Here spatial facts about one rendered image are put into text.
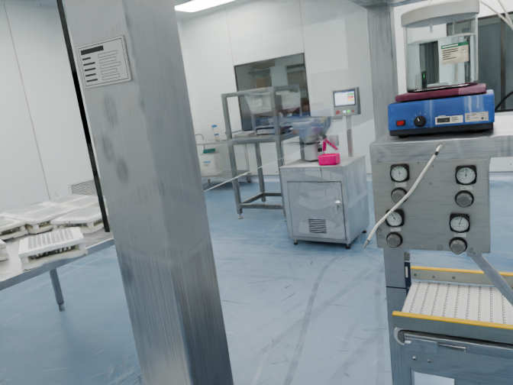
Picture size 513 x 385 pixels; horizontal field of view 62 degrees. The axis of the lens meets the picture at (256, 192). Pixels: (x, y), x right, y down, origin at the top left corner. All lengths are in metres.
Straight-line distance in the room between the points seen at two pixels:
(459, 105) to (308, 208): 3.06
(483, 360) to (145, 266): 0.87
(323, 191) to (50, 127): 3.78
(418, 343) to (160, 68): 0.91
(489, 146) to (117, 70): 0.72
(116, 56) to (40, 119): 5.81
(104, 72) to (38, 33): 6.02
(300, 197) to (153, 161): 3.61
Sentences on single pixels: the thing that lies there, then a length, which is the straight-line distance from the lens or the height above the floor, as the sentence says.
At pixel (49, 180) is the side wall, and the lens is 6.14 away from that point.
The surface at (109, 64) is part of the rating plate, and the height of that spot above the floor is 1.43.
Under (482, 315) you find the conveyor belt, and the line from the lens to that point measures 1.18.
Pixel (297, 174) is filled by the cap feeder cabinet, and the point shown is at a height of 0.69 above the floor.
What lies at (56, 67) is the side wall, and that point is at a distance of 6.39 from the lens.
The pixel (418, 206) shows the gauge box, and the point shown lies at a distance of 0.94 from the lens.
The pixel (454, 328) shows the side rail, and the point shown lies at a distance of 1.07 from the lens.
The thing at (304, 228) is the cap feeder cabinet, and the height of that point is 0.18.
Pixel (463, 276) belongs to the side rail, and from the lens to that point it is 1.31.
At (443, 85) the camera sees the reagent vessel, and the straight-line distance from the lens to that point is 0.97.
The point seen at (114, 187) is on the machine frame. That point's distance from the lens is 0.37.
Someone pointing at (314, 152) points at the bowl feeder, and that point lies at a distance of 4.05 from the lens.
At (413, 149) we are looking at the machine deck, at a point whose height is 1.25.
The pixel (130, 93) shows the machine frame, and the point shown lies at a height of 1.41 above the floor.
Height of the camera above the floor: 1.39
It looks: 12 degrees down
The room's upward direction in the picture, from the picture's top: 7 degrees counter-clockwise
